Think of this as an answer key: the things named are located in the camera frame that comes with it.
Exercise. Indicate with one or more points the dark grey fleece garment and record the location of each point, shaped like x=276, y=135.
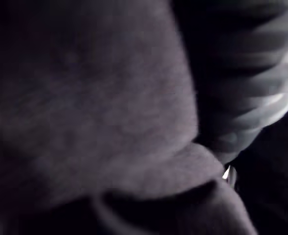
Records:
x=109, y=110

